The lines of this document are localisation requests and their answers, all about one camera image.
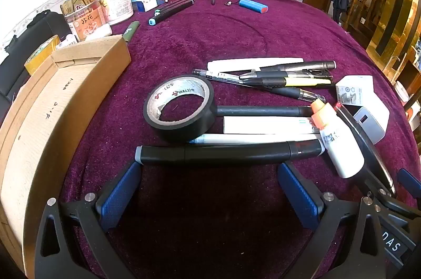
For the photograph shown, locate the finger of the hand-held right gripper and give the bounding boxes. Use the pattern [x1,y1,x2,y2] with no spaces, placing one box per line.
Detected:
[397,168,421,200]
[335,102,396,198]

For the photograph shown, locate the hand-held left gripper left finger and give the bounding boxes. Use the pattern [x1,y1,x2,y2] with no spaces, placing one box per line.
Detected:
[34,161,143,279]

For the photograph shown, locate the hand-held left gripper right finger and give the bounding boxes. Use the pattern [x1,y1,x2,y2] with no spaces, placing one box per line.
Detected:
[277,162,387,279]

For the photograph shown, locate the white bottle orange cap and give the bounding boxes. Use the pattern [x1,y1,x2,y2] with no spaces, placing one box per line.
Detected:
[310,99,365,179]

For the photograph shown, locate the white pen blue tip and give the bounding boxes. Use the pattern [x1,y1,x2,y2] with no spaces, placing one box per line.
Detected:
[189,133,321,145]

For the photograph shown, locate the white marker stick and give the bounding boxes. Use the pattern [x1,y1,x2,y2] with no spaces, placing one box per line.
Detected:
[223,115,318,135]

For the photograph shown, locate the black tape roll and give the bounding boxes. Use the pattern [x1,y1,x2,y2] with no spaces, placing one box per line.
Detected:
[143,75,216,143]

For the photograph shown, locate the slim black marker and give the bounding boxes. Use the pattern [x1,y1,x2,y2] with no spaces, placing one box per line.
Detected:
[212,105,313,118]

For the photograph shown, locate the thick black marker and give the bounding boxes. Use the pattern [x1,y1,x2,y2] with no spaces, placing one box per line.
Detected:
[135,140,326,168]

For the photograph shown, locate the brown cardboard box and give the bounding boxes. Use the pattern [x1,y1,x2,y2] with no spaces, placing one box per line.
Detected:
[0,34,132,270]

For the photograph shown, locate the clear gel pen black grip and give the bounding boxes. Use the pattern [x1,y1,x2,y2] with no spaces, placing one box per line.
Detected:
[192,68,326,102]

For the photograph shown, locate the black pen with clip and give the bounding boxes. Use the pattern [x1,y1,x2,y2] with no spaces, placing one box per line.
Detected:
[239,69,329,81]

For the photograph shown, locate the white charger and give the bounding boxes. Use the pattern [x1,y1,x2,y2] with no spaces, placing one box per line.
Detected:
[353,105,390,145]

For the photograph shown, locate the yellow black pen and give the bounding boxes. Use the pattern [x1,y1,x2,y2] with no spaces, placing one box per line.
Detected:
[260,77,333,89]

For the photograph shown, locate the black pen grey end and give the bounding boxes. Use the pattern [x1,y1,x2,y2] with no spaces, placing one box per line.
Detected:
[253,61,337,72]

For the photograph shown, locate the wooden stair railing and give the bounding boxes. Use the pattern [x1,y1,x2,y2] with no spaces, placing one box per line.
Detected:
[342,0,392,36]

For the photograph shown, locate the yellow tape roll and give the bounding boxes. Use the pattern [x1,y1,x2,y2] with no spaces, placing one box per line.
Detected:
[24,35,61,76]

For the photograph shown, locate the toothpick jar orange label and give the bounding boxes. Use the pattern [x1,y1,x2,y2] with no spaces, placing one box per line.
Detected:
[61,0,111,43]

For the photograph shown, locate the black bag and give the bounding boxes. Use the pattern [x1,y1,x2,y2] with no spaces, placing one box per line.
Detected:
[0,11,71,108]

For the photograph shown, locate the white plastic jar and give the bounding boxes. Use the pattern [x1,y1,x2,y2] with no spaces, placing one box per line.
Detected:
[95,0,135,26]

